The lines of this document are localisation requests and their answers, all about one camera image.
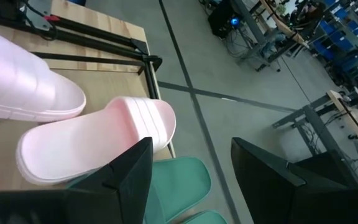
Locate dark grey desk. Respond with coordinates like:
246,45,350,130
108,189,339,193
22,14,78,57
293,149,358,190

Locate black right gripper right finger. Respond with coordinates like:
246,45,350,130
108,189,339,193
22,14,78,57
230,137,358,224

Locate black aluminium table frame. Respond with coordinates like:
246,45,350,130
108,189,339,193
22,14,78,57
0,0,163,74

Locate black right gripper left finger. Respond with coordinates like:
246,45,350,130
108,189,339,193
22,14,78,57
0,136,154,224

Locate person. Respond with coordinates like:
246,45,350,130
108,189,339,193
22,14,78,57
290,0,326,27

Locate wooden desk metal legs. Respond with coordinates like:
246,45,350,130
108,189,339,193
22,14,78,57
271,89,358,175
228,0,311,73

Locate green foam slide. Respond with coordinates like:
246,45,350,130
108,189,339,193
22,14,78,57
180,210,229,224
143,156,213,224

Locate pink foam slide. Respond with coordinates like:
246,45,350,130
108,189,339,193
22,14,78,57
15,95,177,187
0,27,87,123

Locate black computer blue light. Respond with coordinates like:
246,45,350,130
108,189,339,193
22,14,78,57
208,2,241,39

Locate blue bin storage rack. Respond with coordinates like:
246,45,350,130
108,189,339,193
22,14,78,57
312,0,358,74

